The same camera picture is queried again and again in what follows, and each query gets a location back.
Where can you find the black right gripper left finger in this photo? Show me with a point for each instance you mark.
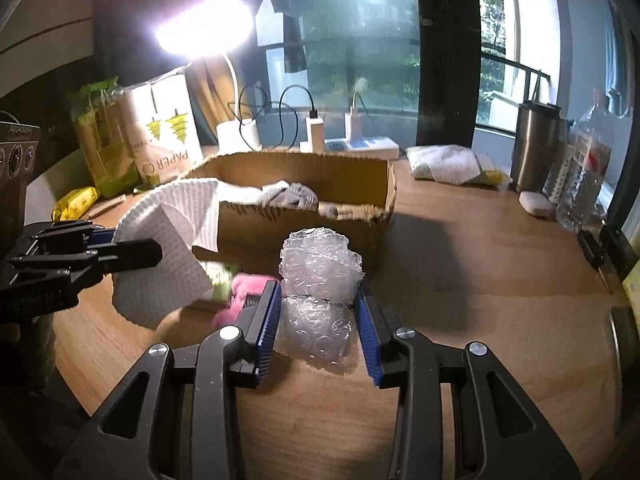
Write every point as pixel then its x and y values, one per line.
pixel 173 414

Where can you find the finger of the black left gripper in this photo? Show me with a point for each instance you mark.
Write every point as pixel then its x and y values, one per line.
pixel 64 235
pixel 90 259

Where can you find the white towel cloth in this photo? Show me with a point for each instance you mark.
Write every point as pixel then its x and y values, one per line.
pixel 179 215

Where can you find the cartoon printed pouch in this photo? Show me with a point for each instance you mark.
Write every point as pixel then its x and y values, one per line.
pixel 220 276

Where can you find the pink plush toy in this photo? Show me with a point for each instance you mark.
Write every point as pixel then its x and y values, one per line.
pixel 242 286

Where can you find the grey sock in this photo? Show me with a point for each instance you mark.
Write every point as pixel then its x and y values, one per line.
pixel 297 196

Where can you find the clear bubble wrap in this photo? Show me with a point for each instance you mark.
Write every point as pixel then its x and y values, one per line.
pixel 320 277

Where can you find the white waffle cloth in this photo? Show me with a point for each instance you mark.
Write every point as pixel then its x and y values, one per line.
pixel 247 195

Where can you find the yellow tissue pack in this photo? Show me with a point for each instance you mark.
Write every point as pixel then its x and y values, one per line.
pixel 74 204

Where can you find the pink folding knife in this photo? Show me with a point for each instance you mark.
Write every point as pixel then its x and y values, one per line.
pixel 103 207

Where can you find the green paper cup bag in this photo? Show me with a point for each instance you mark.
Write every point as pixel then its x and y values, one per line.
pixel 98 123

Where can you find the white paper cup bag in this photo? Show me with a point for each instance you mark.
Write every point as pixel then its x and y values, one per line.
pixel 159 122

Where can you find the white earbuds case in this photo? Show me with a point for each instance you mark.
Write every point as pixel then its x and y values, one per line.
pixel 536 204

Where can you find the white desk lamp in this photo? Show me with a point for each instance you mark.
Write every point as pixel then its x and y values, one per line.
pixel 204 35

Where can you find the white cloth pack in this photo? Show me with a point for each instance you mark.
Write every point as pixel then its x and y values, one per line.
pixel 455 165

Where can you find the brown cardboard box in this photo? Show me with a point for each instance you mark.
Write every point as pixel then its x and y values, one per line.
pixel 356 198

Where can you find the clear water bottle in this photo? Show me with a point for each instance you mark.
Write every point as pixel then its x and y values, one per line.
pixel 593 140

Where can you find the white power strip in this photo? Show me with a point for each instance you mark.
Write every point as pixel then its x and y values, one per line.
pixel 379 147

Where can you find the white charger rear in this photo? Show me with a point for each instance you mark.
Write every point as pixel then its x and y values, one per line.
pixel 353 129

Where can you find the steel thermos cup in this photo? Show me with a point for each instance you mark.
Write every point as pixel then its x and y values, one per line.
pixel 536 139

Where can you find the white charger with black cable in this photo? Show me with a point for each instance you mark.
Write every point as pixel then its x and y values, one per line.
pixel 315 134

